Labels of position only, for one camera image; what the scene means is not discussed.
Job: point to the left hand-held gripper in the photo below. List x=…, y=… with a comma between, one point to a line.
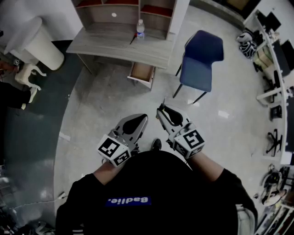
x=134, y=132

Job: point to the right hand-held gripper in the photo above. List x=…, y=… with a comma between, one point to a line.
x=181, y=130

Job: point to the wooden desk drawer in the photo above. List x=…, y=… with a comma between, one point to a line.
x=141, y=72

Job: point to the person's left forearm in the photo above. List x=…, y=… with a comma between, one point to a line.
x=108, y=172

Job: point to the person's right forearm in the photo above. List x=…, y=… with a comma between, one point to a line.
x=204, y=167

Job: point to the person's black shoe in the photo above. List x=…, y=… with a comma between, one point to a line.
x=156, y=144

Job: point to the person's black clothing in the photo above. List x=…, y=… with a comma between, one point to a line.
x=160, y=183

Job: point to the blue upholstered chair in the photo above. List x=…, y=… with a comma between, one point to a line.
x=197, y=68

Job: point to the grey wooden desk with hutch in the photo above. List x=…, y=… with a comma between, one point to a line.
x=114, y=43

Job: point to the black office chair base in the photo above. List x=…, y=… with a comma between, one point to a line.
x=274, y=142

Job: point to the white power adapter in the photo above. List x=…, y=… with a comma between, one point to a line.
x=62, y=195

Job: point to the clear plastic water bottle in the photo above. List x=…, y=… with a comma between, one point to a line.
x=140, y=28

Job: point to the long white curved desk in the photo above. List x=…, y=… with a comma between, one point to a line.
x=286, y=110

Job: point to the black white striped bag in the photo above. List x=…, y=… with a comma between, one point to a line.
x=247, y=46

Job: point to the white ribbed tub chair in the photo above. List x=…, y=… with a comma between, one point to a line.
x=43, y=50

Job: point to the white animal figure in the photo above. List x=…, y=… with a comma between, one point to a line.
x=24, y=74

